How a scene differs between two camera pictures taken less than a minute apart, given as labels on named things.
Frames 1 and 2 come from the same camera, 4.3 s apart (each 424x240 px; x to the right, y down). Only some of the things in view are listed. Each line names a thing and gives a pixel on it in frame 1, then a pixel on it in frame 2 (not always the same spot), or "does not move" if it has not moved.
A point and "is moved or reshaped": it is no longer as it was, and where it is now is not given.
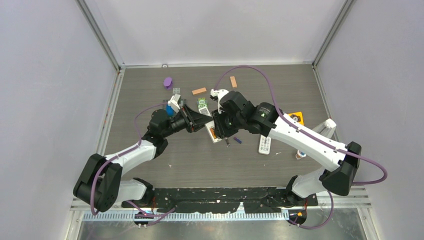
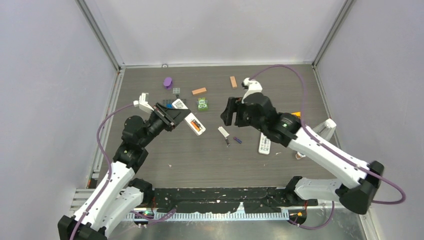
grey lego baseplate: [182, 101] does not move
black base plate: [252, 199] does not move
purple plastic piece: [168, 83] does not move
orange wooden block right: [233, 81] does not move
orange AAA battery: [213, 132] is moved or reshaped
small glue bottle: [299, 154] does not move
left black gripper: [192, 119] to [170, 117]
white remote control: [203, 108] is moved or reshaped
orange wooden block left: [199, 91] does not move
